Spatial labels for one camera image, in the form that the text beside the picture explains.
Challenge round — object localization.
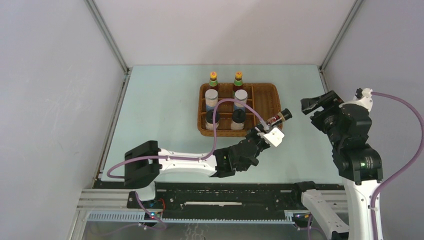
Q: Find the small black pepper jar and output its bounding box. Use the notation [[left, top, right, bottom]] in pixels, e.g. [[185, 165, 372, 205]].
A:
[[266, 108, 293, 127]]

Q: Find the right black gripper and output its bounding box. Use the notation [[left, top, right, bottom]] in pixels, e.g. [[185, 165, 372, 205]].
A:
[[299, 88, 343, 147]]

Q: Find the silver-lid salt jar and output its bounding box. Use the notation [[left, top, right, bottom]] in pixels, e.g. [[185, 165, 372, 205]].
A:
[[233, 89, 248, 111], [204, 89, 219, 112]]

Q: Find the yellow-cap sauce bottle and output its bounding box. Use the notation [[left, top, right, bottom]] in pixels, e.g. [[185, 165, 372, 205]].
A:
[[232, 71, 243, 93], [208, 71, 219, 91]]

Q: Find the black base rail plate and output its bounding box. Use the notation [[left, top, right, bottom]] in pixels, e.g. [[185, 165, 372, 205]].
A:
[[126, 181, 345, 221]]

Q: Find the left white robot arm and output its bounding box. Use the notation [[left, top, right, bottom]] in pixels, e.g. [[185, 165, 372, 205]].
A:
[[123, 126, 285, 208]]

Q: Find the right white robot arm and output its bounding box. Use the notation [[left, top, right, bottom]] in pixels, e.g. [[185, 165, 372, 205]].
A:
[[290, 88, 383, 240]]

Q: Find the black-top clear shaker bottle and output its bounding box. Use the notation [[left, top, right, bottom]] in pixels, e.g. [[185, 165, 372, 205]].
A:
[[204, 110, 220, 131]]

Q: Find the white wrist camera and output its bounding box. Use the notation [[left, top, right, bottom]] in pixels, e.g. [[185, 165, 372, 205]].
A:
[[353, 88, 373, 112], [258, 126, 285, 147]]

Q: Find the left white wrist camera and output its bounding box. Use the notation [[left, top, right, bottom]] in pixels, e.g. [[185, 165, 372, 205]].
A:
[[258, 126, 285, 147]]

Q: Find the brown wicker divided basket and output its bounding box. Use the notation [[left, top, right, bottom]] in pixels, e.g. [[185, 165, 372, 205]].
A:
[[197, 83, 282, 137]]

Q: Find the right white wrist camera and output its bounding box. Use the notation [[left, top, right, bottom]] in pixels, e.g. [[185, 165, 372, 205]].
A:
[[353, 88, 373, 112]]

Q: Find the black-lid white spice jar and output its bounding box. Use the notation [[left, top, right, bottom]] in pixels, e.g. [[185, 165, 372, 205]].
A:
[[230, 109, 246, 131]]

